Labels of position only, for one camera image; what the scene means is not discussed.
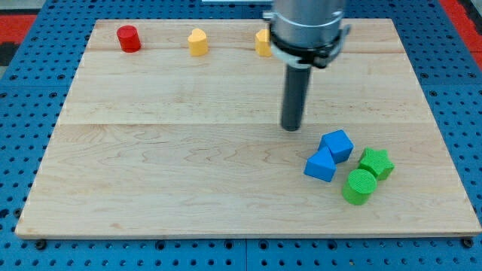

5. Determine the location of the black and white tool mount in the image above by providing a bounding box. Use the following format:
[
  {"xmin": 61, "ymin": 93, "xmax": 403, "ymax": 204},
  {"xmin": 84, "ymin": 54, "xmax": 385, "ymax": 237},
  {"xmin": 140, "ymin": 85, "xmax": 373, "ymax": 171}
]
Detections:
[{"xmin": 269, "ymin": 23, "xmax": 351, "ymax": 69}]

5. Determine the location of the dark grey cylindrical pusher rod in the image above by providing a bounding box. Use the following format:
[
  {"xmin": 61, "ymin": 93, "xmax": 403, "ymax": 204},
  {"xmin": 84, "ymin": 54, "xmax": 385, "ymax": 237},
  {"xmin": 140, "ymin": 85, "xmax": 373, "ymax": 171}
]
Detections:
[{"xmin": 280, "ymin": 65, "xmax": 311, "ymax": 132}]

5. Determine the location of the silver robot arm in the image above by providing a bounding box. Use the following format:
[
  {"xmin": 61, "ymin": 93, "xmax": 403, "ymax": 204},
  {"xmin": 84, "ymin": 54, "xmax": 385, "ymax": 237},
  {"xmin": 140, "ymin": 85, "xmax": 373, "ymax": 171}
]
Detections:
[{"xmin": 263, "ymin": 0, "xmax": 350, "ymax": 131}]

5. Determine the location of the yellow block behind arm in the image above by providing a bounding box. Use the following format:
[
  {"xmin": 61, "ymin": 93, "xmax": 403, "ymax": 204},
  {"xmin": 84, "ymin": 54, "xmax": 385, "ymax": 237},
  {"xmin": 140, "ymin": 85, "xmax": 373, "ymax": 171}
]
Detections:
[{"xmin": 255, "ymin": 29, "xmax": 272, "ymax": 57}]

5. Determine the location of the blue cube block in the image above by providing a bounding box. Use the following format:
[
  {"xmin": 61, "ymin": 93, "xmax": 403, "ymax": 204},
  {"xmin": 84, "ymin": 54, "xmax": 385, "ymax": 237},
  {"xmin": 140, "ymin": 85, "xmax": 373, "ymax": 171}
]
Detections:
[{"xmin": 319, "ymin": 129, "xmax": 354, "ymax": 164}]

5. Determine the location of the green star block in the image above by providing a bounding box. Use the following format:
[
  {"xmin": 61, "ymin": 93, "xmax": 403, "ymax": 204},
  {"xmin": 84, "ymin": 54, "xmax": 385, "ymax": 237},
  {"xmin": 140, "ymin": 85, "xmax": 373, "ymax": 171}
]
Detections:
[{"xmin": 358, "ymin": 147, "xmax": 395, "ymax": 181}]

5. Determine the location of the blue triangular prism block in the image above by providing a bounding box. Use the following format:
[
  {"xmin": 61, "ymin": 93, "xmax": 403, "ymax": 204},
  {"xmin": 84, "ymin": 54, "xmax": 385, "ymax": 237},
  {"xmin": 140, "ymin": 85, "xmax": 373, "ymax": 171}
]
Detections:
[{"xmin": 304, "ymin": 147, "xmax": 337, "ymax": 182}]

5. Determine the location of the yellow heart block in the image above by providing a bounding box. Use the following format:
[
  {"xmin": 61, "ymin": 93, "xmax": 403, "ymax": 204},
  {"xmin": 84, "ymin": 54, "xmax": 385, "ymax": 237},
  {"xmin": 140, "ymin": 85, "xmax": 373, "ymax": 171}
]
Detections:
[{"xmin": 188, "ymin": 28, "xmax": 209, "ymax": 56}]

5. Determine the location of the green cylinder block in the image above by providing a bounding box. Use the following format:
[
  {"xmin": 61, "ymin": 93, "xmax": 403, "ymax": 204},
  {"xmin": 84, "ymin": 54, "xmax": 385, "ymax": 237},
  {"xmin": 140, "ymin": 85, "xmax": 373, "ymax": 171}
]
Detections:
[{"xmin": 342, "ymin": 169, "xmax": 377, "ymax": 206}]

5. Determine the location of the light wooden board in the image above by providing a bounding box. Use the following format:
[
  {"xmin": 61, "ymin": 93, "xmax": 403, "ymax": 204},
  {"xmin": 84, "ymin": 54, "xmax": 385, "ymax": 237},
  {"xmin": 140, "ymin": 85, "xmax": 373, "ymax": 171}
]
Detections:
[{"xmin": 15, "ymin": 19, "xmax": 481, "ymax": 239}]

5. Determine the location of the red cylinder block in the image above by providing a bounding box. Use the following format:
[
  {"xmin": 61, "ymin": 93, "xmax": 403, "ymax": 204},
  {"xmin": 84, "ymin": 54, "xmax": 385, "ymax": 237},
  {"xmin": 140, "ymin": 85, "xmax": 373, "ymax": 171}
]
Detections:
[{"xmin": 116, "ymin": 25, "xmax": 142, "ymax": 53}]

